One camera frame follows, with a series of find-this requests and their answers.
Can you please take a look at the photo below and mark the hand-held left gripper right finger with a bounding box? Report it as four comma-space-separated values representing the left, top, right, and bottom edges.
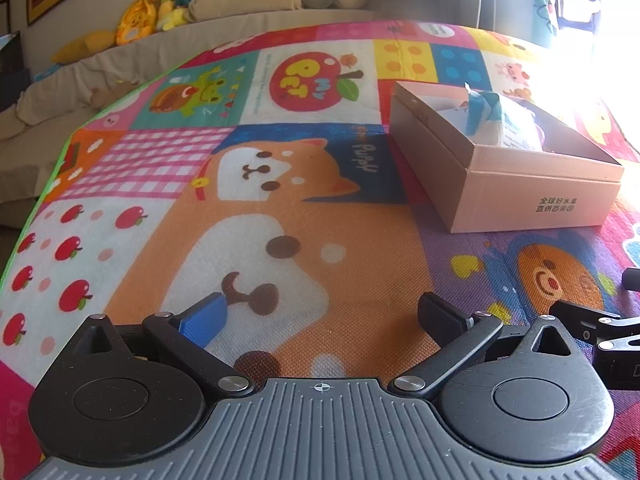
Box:
391, 291, 576, 401

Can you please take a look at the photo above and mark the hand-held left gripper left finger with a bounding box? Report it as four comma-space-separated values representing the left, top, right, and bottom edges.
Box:
80, 291, 257, 400

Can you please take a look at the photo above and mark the pink cardboard box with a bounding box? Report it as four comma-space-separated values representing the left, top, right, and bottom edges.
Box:
387, 80, 626, 235

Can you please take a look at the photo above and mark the blue white packet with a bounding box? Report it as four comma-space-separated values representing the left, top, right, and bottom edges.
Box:
452, 82, 551, 153

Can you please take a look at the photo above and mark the colourful printed play mat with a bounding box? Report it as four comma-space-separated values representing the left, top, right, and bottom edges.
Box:
0, 19, 640, 480

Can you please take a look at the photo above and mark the beige sofa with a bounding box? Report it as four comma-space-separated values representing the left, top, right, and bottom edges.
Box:
0, 7, 381, 231

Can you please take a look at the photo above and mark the brown plush toy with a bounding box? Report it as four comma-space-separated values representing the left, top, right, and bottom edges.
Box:
89, 86, 119, 109

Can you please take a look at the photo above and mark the blue cartoon plush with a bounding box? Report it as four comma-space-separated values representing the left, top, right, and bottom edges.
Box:
531, 0, 560, 50

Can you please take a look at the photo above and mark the yellow cushion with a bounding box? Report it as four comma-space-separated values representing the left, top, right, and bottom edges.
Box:
51, 30, 119, 64

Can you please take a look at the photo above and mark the yellow orange plush toy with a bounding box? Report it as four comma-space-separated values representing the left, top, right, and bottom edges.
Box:
115, 0, 154, 47

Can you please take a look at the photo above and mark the yellow duck plush toy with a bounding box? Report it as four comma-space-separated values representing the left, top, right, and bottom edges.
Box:
146, 0, 191, 32

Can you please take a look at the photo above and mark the dark cabinet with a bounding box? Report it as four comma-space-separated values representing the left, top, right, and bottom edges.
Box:
0, 30, 32, 92

